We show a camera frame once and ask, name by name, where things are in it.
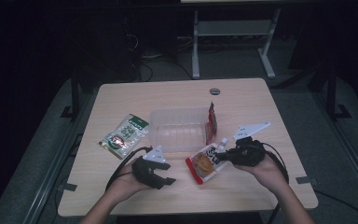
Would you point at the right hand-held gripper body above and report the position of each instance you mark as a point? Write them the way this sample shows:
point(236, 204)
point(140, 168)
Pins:
point(248, 151)

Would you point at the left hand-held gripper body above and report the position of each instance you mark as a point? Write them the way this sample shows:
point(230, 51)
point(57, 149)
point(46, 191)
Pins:
point(149, 171)

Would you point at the white red spouted pouch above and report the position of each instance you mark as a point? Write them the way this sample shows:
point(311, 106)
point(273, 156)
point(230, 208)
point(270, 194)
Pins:
point(205, 163)

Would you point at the red black snack packet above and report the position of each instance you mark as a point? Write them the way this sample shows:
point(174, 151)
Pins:
point(212, 124)

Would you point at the clear plastic container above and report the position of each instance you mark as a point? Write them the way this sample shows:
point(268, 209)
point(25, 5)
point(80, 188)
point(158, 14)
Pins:
point(178, 130)

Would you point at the person's left hand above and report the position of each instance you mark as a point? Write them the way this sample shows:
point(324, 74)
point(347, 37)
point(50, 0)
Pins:
point(127, 185)

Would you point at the person's right hand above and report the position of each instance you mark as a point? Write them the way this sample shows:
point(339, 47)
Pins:
point(267, 172)

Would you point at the green snack packet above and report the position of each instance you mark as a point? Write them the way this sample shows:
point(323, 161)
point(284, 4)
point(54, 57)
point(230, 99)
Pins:
point(125, 133)

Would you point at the grey round table grommet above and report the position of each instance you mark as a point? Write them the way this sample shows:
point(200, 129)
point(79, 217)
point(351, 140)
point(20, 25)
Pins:
point(214, 91)

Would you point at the grey tape piece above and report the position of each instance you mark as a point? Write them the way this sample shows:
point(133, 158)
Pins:
point(70, 187)
point(306, 180)

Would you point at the black metal stand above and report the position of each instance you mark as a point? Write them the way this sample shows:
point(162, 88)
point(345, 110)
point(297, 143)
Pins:
point(74, 93)
point(332, 93)

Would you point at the white metal table frame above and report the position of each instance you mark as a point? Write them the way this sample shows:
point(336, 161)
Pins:
point(230, 28)

